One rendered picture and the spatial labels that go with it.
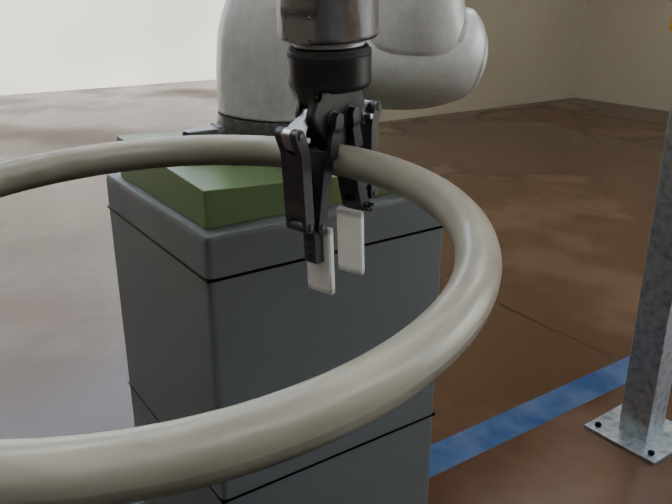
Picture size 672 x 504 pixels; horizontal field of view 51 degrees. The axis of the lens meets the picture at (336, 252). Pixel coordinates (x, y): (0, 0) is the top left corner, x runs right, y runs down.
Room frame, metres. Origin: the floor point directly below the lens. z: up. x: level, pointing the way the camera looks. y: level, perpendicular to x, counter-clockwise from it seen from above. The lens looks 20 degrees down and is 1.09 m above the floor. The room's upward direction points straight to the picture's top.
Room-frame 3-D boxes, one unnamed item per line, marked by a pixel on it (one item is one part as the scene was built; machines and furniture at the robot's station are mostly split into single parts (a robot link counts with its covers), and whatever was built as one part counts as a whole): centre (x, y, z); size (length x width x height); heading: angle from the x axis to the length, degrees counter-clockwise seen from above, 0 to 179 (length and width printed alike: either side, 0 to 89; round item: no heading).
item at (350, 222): (0.69, -0.02, 0.84); 0.03 x 0.01 x 0.07; 53
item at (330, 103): (0.65, 0.00, 0.99); 0.08 x 0.07 x 0.09; 143
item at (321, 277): (0.65, 0.02, 0.84); 0.03 x 0.01 x 0.07; 53
